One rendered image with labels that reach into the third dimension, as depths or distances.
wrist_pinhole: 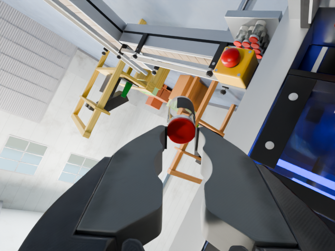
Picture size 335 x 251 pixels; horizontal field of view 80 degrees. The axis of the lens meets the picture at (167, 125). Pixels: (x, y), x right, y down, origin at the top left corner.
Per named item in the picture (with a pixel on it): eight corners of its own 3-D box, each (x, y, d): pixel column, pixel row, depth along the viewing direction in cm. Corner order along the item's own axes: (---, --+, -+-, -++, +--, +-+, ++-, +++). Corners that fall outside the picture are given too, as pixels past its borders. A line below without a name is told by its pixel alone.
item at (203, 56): (290, 31, 50) (262, 87, 50) (292, 63, 63) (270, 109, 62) (124, 20, 91) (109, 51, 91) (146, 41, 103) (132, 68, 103)
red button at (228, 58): (245, 56, 45) (238, 72, 45) (229, 54, 47) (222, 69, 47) (242, 46, 42) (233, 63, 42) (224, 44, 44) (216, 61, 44)
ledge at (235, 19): (285, 48, 54) (282, 55, 54) (240, 43, 62) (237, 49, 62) (282, 10, 43) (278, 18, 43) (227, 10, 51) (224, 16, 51)
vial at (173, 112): (194, 95, 17) (198, 116, 14) (192, 118, 18) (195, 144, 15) (168, 94, 18) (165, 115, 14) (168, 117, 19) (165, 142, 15)
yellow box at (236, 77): (260, 66, 49) (247, 92, 49) (233, 61, 53) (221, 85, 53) (254, 48, 43) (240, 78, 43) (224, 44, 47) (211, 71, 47)
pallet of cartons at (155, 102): (160, 89, 746) (151, 107, 744) (139, 76, 688) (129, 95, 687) (181, 94, 642) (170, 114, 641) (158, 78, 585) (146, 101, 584)
